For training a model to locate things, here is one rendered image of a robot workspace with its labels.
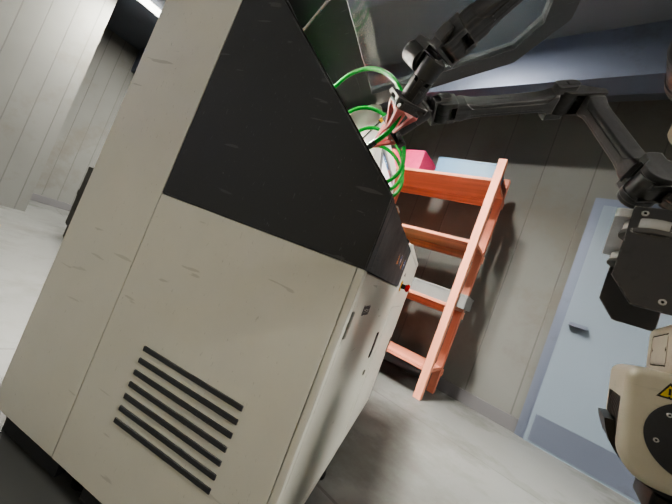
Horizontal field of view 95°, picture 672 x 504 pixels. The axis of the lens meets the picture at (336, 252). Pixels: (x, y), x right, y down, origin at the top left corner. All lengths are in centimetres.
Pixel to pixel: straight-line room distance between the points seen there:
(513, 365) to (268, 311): 288
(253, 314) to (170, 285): 24
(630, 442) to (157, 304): 93
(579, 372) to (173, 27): 330
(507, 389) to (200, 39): 325
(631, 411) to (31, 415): 131
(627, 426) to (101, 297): 111
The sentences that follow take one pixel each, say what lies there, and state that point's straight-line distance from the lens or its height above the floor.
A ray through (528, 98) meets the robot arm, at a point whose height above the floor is 147.
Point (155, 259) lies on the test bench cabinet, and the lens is 90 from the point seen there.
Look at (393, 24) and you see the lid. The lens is 135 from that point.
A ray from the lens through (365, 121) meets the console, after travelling 157.
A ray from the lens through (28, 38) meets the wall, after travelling 564.
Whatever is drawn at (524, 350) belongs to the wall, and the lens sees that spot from 335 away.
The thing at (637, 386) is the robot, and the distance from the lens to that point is 68.
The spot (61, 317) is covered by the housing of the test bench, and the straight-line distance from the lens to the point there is 113.
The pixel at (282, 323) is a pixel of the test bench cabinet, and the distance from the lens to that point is 68.
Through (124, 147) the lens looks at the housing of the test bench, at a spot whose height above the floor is 87.
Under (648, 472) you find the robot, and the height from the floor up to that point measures 66.
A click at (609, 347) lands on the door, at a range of 329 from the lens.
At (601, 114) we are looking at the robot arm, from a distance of 123.
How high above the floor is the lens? 77
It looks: 3 degrees up
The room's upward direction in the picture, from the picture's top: 21 degrees clockwise
